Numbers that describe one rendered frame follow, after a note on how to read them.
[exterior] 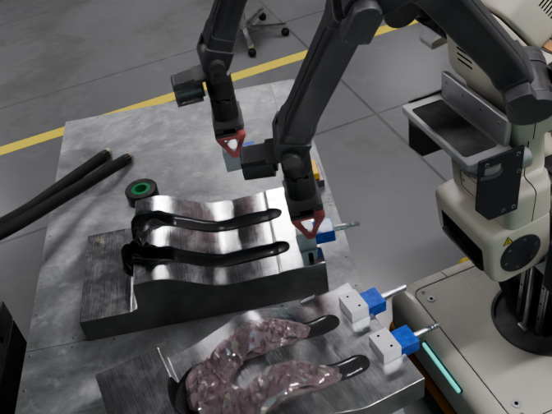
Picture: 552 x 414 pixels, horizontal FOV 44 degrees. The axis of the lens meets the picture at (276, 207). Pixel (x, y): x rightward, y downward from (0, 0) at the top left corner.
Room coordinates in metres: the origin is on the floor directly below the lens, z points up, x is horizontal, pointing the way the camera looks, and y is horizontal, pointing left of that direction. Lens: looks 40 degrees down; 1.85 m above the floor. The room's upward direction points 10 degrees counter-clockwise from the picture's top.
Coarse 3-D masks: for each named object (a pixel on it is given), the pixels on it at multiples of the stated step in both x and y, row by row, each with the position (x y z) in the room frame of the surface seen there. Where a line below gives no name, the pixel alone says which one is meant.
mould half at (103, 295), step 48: (144, 240) 1.07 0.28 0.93; (192, 240) 1.07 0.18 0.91; (240, 240) 1.07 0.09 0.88; (288, 240) 1.04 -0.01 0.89; (96, 288) 1.03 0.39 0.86; (144, 288) 0.94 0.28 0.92; (192, 288) 0.95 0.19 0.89; (240, 288) 0.95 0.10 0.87; (288, 288) 0.95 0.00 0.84; (96, 336) 0.94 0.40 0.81
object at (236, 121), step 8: (232, 96) 1.30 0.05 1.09; (216, 104) 1.29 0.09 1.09; (224, 104) 1.28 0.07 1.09; (232, 104) 1.29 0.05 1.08; (216, 112) 1.29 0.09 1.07; (224, 112) 1.28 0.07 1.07; (232, 112) 1.29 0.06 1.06; (240, 112) 1.31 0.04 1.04; (216, 120) 1.30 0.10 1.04; (224, 120) 1.28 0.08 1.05; (232, 120) 1.29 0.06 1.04; (240, 120) 1.28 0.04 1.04; (216, 128) 1.27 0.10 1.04; (224, 128) 1.26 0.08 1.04; (232, 128) 1.26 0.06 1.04; (240, 128) 1.26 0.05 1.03
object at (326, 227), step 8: (304, 224) 1.03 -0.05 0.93; (312, 224) 1.04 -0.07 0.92; (320, 224) 1.03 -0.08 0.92; (328, 224) 1.03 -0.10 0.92; (344, 224) 1.03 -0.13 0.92; (352, 224) 1.03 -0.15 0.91; (296, 232) 1.01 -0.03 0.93; (320, 232) 1.01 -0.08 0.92; (328, 232) 1.01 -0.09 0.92; (304, 240) 1.00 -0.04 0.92; (312, 240) 1.00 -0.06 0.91; (320, 240) 1.00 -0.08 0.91; (328, 240) 1.01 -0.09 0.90; (304, 248) 1.00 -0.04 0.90; (312, 248) 1.00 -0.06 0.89
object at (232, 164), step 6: (228, 144) 1.32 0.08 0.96; (234, 144) 1.32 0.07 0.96; (246, 144) 1.32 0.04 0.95; (252, 144) 1.32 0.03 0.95; (222, 150) 1.30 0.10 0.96; (234, 150) 1.29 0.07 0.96; (228, 156) 1.29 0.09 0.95; (228, 162) 1.29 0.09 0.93; (234, 162) 1.29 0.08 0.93; (240, 162) 1.29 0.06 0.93; (228, 168) 1.29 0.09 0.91; (234, 168) 1.29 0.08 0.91; (240, 168) 1.29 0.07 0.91
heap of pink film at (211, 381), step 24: (240, 336) 0.78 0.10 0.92; (264, 336) 0.78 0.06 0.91; (288, 336) 0.79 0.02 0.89; (216, 360) 0.76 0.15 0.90; (240, 360) 0.75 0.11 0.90; (192, 384) 0.72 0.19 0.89; (216, 384) 0.72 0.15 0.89; (264, 384) 0.68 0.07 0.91; (288, 384) 0.67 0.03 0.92; (312, 384) 0.67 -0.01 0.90; (192, 408) 0.68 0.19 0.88; (216, 408) 0.66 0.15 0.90; (240, 408) 0.66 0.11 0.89; (264, 408) 0.65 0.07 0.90
